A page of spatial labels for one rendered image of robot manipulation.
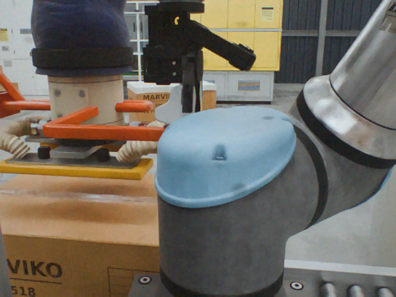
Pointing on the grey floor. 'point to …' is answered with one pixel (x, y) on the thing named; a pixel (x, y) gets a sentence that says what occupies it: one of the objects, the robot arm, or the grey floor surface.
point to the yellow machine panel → (229, 12)
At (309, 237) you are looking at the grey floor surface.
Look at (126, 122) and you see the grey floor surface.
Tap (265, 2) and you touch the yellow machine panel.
